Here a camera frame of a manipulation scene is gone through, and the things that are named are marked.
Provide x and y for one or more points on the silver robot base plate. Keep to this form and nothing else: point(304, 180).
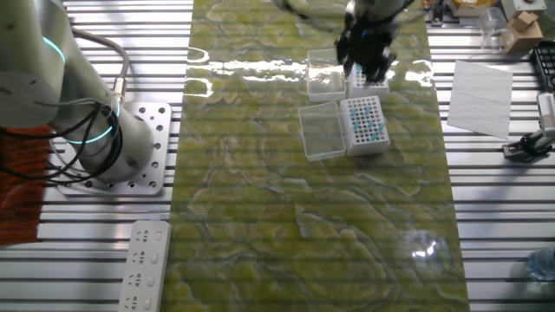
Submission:
point(158, 151)

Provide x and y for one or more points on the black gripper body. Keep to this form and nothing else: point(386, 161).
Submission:
point(366, 39)

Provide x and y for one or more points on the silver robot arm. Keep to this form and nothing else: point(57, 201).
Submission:
point(86, 108)

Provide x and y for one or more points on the silver camera mount base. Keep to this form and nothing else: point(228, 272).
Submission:
point(511, 150)

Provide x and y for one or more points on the brown wooden board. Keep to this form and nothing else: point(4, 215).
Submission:
point(21, 203)

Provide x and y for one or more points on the small silver camera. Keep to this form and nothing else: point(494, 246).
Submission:
point(547, 112)

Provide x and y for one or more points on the white paper sheet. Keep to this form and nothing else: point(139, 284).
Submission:
point(479, 102)

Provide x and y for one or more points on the white box device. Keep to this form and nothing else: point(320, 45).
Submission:
point(522, 5)

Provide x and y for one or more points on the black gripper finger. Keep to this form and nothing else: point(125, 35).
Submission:
point(376, 73)
point(347, 65)

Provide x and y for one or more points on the clear plastic rack lid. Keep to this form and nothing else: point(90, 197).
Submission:
point(325, 84)
point(323, 134)

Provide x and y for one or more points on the green marble pattern mat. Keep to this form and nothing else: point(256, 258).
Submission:
point(282, 216)

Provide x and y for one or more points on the clear water bottle blue cap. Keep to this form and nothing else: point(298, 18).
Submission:
point(543, 264)

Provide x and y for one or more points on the black keyboard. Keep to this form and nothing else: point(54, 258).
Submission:
point(545, 65)

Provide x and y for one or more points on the clear plastic cup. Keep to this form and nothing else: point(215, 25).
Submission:
point(494, 30)

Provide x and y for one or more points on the white power strip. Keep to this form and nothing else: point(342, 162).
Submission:
point(143, 268)

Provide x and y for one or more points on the yellow box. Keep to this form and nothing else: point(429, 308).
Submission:
point(468, 6)

